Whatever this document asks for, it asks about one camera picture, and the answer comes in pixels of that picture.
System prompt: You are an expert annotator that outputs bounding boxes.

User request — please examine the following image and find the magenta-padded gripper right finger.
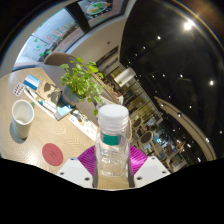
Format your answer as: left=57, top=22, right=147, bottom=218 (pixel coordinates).
left=127, top=145, right=172, bottom=189

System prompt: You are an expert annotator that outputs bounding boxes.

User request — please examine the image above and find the window with festive stickers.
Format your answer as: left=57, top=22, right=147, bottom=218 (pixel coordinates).
left=13, top=0, right=128, bottom=65

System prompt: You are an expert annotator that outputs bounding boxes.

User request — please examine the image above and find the tan upholstered chair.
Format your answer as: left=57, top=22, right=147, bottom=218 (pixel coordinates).
left=43, top=52, right=78, bottom=67

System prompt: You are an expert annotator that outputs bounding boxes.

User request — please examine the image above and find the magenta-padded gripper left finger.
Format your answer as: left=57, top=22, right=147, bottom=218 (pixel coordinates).
left=55, top=145, right=100, bottom=189

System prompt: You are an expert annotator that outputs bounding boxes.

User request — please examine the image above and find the flat round red coaster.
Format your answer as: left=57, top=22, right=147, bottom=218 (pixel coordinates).
left=41, top=142, right=65, bottom=166

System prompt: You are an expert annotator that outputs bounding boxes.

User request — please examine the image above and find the group of ceiling spotlights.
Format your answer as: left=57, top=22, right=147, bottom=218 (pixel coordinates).
left=141, top=18, right=218, bottom=149

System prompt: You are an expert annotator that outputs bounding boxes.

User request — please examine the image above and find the grey upholstered sofa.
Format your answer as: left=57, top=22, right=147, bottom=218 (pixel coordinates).
left=39, top=62, right=116, bottom=127

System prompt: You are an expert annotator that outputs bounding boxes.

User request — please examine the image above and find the pale ceramic cup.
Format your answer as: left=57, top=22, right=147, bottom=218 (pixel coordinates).
left=11, top=99, right=36, bottom=140

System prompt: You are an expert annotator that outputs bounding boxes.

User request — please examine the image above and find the brown kraft notebook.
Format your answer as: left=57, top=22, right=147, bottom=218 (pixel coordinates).
left=34, top=81, right=63, bottom=107

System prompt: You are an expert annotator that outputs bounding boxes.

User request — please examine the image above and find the person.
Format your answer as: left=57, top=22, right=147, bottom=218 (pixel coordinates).
left=109, top=83, right=125, bottom=106

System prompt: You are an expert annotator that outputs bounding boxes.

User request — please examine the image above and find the pill blister pack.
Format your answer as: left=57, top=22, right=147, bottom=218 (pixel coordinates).
left=12, top=82, right=27, bottom=97

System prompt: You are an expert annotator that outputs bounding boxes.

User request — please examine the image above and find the group of dining chairs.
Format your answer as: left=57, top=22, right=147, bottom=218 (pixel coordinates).
left=130, top=114, right=188, bottom=168

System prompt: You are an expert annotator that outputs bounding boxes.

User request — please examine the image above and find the clear white-capped water bottle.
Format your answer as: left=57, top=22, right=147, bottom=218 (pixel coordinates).
left=94, top=103, right=132, bottom=180

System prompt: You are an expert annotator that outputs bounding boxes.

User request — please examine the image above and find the green potted plant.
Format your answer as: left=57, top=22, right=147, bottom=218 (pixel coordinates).
left=58, top=57, right=105, bottom=117

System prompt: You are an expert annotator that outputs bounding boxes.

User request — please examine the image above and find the white cylindrical column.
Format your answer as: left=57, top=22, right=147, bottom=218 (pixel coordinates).
left=113, top=67, right=137, bottom=87

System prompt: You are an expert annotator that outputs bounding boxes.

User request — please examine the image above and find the small blue white box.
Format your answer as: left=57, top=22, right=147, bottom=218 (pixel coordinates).
left=22, top=73, right=42, bottom=91

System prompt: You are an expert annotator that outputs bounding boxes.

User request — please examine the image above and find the printed paper menu sheet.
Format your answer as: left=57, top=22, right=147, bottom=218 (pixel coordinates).
left=68, top=111, right=100, bottom=138

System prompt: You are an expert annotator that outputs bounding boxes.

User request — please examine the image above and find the light blue tissue box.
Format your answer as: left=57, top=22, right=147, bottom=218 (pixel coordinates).
left=53, top=104, right=74, bottom=121

